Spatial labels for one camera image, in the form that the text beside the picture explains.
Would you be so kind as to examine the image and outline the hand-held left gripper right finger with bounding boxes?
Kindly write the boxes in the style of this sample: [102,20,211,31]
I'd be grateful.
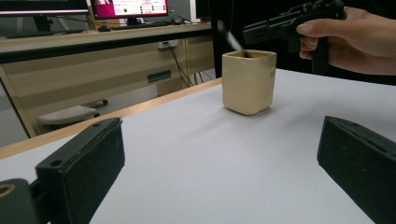
[317,116,396,224]

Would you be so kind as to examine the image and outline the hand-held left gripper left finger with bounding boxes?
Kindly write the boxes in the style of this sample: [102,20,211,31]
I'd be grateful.
[35,117,126,224]

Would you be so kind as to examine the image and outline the black makeup brush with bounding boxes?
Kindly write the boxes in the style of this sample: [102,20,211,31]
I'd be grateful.
[217,19,250,59]

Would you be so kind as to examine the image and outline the cream square ceramic cup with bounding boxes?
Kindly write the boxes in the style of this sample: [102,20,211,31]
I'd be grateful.
[221,49,277,117]

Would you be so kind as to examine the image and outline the black curtain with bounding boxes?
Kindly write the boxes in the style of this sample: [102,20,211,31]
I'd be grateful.
[208,0,396,87]

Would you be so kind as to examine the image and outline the grey footrest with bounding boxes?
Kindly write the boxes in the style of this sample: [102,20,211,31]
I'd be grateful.
[36,105,98,126]

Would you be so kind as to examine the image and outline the beige office desk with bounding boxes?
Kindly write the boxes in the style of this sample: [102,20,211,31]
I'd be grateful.
[0,22,216,138]

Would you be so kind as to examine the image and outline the white power socket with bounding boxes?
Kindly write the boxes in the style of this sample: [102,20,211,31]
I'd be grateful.
[157,39,180,50]

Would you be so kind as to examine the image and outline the black keyboard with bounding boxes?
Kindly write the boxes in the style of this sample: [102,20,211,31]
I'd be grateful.
[111,21,171,31]

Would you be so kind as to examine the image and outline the pink-screen computer monitor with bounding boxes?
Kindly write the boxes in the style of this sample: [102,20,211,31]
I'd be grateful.
[91,0,170,26]

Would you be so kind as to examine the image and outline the dark-screen computer monitor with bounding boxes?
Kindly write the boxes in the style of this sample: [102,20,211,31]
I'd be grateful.
[0,0,90,33]

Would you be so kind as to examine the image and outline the black cables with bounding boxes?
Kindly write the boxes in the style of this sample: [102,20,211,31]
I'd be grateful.
[164,42,216,89]

